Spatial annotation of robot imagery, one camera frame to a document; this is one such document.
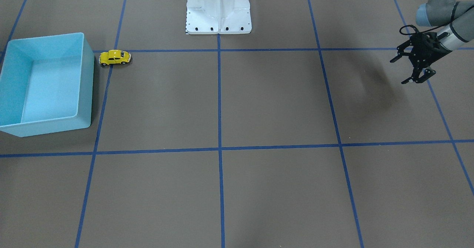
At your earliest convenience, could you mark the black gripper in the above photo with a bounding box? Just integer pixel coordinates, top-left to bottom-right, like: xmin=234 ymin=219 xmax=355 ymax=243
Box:
xmin=390 ymin=32 xmax=449 ymax=85

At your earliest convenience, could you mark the yellow beetle toy car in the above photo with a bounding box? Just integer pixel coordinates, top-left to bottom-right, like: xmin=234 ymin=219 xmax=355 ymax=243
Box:
xmin=99 ymin=49 xmax=133 ymax=67

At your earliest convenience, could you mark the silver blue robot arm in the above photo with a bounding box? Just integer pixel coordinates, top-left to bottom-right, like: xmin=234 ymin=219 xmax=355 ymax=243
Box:
xmin=391 ymin=0 xmax=474 ymax=84

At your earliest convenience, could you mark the light blue plastic bin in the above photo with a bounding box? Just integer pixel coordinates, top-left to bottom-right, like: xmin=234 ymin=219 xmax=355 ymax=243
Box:
xmin=0 ymin=32 xmax=95 ymax=137

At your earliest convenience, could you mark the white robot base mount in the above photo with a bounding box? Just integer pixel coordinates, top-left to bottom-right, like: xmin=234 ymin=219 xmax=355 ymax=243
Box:
xmin=185 ymin=0 xmax=252 ymax=35

